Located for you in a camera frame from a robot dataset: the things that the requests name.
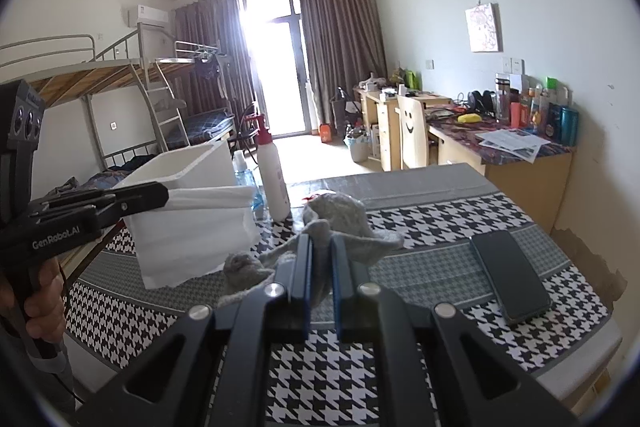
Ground black folding chair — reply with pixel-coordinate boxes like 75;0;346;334
232;104;261;154

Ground black headphones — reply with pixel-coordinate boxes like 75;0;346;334
467;90;499;114

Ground wall poster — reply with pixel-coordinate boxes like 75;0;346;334
464;2;502;54

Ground person's left hand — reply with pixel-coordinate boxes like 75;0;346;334
24;251;66;343

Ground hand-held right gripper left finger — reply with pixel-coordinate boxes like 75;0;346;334
75;234;314;427

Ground blue patterned quilt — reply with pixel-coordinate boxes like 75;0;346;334
74;169;132;191

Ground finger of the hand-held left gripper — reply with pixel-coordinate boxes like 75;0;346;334
30;189;116;213
97;181;170;221

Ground grey cloth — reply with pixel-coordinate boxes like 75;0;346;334
222;191;405;309

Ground houndstooth tablecloth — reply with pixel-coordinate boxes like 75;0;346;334
65;162;624;427

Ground glass balcony door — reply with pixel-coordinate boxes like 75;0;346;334
237;0;314;141

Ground grey metal bunk bed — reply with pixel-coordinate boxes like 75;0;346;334
154;40;239;148
0;34;192;190

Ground white bucket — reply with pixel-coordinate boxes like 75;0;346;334
343;126;371;163

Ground hanging dark clothes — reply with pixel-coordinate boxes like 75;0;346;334
194;54;236;100

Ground black bag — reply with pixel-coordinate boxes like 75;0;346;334
329;87;361;133

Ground black smartphone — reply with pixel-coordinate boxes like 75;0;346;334
468;230;553;327

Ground white air conditioner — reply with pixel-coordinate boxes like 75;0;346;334
125;5;170;28

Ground printed papers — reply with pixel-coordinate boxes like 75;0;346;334
474;128;550;160

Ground blue spray bottle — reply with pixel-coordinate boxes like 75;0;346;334
232;150;264;213

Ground wooden desk with drawers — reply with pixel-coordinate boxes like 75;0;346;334
357;87;454;171

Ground wooden chair with smiley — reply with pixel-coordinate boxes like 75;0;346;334
396;94;431;170

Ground white foam box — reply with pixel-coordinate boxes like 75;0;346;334
112;139;252;279

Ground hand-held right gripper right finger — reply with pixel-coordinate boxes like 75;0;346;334
330;236;581;427

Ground group of toiletry bottles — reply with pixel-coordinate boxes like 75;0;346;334
494;74;581;147

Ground brown curtain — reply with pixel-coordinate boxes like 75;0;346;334
172;0;259;138
296;0;389;138

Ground white pump bottle red top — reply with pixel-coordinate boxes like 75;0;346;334
249;111;292;223

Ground wooden desk with patterned cover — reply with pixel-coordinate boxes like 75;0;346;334
427;111;577;234

